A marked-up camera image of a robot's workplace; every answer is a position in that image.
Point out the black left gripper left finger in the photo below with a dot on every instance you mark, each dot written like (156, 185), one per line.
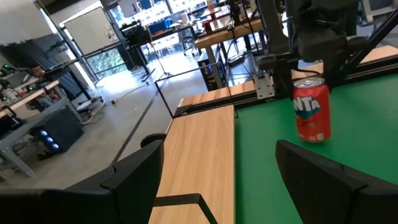
(93, 205)

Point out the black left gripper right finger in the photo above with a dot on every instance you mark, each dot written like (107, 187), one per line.
(335, 202)

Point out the red Fanta can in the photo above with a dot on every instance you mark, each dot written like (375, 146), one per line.
(312, 115)

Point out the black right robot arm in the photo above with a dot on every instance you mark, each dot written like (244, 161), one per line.
(320, 43)

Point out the wooden shelf board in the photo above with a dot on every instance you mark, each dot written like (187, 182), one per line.
(199, 149)

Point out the black computer with blue lights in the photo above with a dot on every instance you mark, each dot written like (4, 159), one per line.
(62, 130)

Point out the gray metal table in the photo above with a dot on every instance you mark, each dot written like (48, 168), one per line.
(31, 123)

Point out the wooden desk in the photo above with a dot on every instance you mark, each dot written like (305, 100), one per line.
(31, 95)

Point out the person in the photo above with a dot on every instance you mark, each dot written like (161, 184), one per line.
(38, 71)

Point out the dark blue partition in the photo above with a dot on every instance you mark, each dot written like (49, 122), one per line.
(62, 53)

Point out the white board panel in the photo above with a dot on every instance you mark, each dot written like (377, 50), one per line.
(90, 31)

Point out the black computer under workbench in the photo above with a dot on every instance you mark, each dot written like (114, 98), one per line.
(211, 74)

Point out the black crate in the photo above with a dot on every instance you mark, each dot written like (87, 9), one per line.
(133, 32)

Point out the blue storage bin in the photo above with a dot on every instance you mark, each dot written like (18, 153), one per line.
(160, 26)

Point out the wooden workbench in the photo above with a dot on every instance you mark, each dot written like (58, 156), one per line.
(227, 34)

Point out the silver metal bracket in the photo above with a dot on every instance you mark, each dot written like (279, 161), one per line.
(264, 87)

